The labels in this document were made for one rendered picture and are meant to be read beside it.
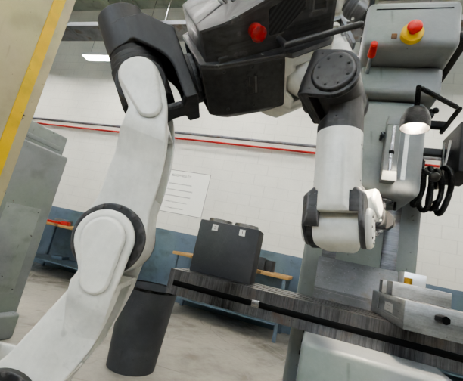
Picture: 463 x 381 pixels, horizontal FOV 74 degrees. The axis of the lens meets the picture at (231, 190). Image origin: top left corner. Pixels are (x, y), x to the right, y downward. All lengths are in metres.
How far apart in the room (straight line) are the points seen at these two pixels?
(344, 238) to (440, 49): 0.71
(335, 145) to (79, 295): 0.55
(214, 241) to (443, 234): 4.81
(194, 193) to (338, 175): 5.34
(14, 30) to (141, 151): 1.40
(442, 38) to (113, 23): 0.89
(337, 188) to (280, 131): 5.30
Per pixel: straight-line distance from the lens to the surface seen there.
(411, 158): 1.10
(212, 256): 1.10
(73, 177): 7.50
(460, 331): 0.95
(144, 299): 2.58
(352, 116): 0.65
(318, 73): 0.65
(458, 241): 5.69
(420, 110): 0.95
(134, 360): 2.73
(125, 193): 0.67
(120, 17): 0.85
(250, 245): 1.08
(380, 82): 1.16
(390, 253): 1.49
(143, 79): 0.71
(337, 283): 1.41
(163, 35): 0.79
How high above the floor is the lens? 1.04
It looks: 11 degrees up
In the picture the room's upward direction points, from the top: 12 degrees clockwise
